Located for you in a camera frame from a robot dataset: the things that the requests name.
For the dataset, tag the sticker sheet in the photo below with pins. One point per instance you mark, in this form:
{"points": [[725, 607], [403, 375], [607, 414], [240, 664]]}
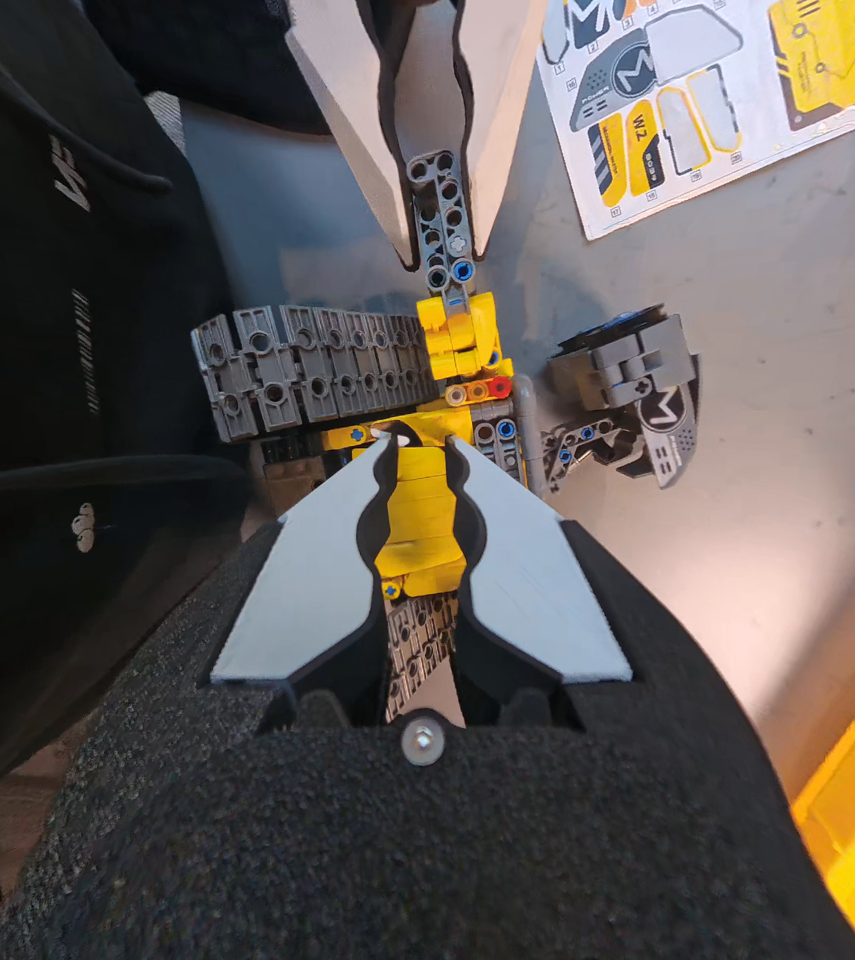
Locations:
{"points": [[697, 97]]}

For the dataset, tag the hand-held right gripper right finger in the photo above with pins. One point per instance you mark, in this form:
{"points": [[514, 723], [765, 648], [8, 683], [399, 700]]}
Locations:
{"points": [[532, 592]]}

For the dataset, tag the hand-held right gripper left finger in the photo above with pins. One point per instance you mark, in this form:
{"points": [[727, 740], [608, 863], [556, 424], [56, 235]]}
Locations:
{"points": [[300, 592]]}

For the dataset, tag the grey brick power module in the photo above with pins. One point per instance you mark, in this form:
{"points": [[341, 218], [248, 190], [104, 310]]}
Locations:
{"points": [[622, 367]]}

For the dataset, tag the yellow tracked brick vehicle model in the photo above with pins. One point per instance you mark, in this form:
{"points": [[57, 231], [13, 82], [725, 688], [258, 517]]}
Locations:
{"points": [[457, 337]]}

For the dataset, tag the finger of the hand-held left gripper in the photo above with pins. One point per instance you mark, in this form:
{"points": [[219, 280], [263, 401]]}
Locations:
{"points": [[345, 90], [499, 90]]}

